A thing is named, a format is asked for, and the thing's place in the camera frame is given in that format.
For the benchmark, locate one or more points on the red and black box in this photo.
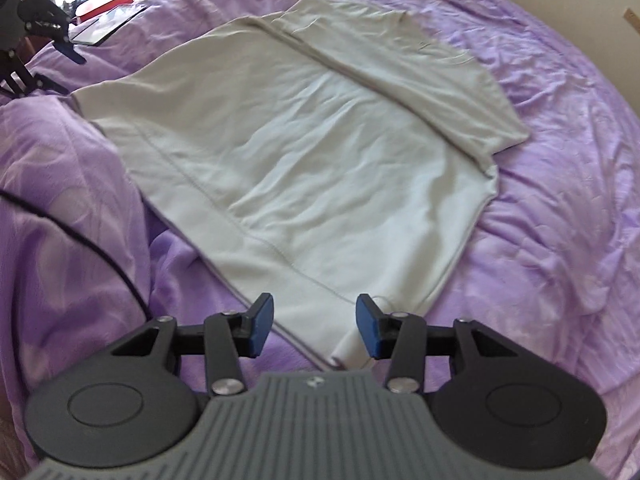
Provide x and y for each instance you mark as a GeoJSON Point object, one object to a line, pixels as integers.
{"type": "Point", "coordinates": [99, 20]}

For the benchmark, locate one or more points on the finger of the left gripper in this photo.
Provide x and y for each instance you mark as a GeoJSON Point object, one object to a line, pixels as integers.
{"type": "Point", "coordinates": [64, 45]}
{"type": "Point", "coordinates": [17, 81]}

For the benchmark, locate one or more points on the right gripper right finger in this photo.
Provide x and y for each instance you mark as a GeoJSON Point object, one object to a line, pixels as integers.
{"type": "Point", "coordinates": [492, 397]}

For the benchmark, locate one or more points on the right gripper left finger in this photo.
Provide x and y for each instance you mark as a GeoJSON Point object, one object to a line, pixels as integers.
{"type": "Point", "coordinates": [142, 395]}

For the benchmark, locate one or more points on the brown wall plate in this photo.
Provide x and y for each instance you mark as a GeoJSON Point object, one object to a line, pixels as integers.
{"type": "Point", "coordinates": [633, 19]}

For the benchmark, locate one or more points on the white printed t-shirt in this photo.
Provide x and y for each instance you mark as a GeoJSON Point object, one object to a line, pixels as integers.
{"type": "Point", "coordinates": [318, 153]}

